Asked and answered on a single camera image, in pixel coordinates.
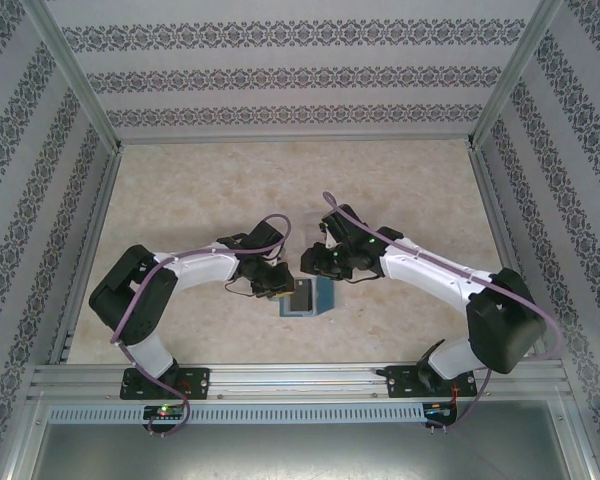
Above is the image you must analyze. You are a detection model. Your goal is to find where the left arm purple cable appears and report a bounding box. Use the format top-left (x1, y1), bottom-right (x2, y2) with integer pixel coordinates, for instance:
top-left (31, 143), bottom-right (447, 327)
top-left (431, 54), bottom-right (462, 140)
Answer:
top-left (109, 213), bottom-right (295, 437)

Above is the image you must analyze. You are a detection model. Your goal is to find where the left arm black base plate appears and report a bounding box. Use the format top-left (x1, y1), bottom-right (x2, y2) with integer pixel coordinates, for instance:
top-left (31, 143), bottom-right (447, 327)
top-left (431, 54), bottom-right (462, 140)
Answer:
top-left (121, 367), bottom-right (212, 401)

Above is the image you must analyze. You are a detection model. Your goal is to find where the grey slotted cable duct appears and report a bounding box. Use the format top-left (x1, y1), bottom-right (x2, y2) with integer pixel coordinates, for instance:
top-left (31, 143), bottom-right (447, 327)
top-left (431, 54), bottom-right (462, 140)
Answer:
top-left (47, 402), bottom-right (427, 423)

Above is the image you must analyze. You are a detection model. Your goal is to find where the aluminium side rail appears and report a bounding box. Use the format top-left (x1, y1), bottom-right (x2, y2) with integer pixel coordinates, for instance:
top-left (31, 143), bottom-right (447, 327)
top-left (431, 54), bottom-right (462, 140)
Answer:
top-left (47, 147), bottom-right (126, 365)
top-left (467, 144), bottom-right (550, 361)

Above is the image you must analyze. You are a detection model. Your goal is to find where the aluminium frame post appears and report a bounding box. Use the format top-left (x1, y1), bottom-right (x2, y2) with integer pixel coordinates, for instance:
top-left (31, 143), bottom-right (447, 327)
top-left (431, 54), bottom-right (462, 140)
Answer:
top-left (19, 0), bottom-right (125, 154)
top-left (465, 0), bottom-right (567, 151)

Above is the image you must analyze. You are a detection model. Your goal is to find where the blue card holder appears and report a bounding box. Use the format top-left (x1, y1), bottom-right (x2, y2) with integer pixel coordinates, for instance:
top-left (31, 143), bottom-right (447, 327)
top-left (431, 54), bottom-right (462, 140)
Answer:
top-left (278, 276), bottom-right (339, 319)

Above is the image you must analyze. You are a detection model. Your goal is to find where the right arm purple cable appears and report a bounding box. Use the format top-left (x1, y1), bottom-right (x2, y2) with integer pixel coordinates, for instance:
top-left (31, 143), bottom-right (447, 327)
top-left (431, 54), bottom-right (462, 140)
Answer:
top-left (320, 190), bottom-right (564, 430)

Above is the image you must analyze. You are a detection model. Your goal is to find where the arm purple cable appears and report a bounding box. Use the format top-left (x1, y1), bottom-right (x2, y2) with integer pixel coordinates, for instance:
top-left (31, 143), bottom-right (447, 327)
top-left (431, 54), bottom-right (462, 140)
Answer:
top-left (109, 213), bottom-right (295, 437)
top-left (320, 190), bottom-right (564, 430)

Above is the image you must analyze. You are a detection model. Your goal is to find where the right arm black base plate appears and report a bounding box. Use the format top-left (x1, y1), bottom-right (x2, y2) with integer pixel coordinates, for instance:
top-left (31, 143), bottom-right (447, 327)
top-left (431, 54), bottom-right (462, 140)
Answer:
top-left (385, 364), bottom-right (478, 400)

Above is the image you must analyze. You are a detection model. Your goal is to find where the aluminium mounting rail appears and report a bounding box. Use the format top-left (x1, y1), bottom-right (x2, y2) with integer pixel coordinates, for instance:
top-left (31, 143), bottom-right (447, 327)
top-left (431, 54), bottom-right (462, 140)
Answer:
top-left (28, 363), bottom-right (567, 402)

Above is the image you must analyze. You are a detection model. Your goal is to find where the thin black cable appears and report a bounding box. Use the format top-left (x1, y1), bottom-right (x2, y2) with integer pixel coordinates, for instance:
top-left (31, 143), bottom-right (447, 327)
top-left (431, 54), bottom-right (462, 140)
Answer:
top-left (223, 279), bottom-right (259, 300)

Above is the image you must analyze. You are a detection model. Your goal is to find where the clear acrylic card stand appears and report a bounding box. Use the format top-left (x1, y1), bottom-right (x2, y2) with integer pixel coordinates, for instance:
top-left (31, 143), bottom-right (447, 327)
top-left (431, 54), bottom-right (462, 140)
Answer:
top-left (302, 211), bottom-right (327, 247)

